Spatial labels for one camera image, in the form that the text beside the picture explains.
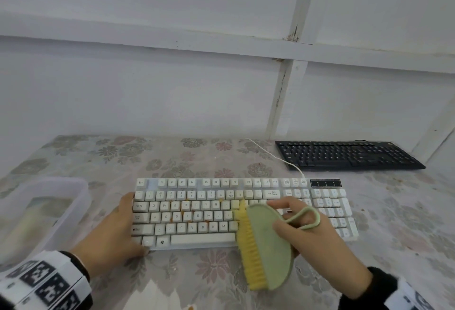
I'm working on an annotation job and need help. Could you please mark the person's right hand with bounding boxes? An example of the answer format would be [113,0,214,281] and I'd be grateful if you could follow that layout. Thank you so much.
[266,196,373,301]

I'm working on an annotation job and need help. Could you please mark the person's left hand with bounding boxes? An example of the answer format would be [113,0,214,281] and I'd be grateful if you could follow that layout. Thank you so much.
[71,192,152,281]

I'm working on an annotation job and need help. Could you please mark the green brush yellow bristles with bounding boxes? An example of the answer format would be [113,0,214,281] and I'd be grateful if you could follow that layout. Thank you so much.
[233,199,322,291]

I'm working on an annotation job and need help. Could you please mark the clear plastic container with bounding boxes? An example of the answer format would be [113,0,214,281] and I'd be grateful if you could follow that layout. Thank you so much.
[0,176,90,268]

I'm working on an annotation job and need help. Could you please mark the white keyboard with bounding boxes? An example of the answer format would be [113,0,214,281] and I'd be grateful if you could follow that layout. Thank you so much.
[130,177,360,252]

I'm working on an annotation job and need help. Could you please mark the black keyboard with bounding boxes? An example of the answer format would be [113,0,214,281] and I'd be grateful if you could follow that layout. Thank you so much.
[274,140,427,172]

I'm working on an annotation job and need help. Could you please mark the person's right forearm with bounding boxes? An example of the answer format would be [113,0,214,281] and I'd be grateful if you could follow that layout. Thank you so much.
[337,267,399,310]

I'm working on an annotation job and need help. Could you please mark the person's left forearm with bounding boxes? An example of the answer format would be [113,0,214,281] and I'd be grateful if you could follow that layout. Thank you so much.
[58,250,92,282]

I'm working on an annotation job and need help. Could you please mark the white marker left wristband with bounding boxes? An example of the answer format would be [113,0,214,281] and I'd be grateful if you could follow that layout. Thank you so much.
[0,250,94,310]

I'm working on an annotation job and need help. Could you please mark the white marker wristband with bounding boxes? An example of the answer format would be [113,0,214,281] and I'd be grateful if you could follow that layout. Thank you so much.
[385,277,440,310]
[0,250,94,310]

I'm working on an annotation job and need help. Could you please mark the floral tablecloth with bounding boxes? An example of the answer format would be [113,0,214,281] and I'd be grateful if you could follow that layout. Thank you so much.
[0,135,455,310]

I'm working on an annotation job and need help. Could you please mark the white marker right wristband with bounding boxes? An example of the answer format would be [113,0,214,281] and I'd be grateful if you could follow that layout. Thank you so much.
[385,277,440,310]

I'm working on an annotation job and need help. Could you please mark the white wooden frame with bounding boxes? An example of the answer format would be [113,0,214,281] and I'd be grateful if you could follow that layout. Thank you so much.
[0,0,455,168]

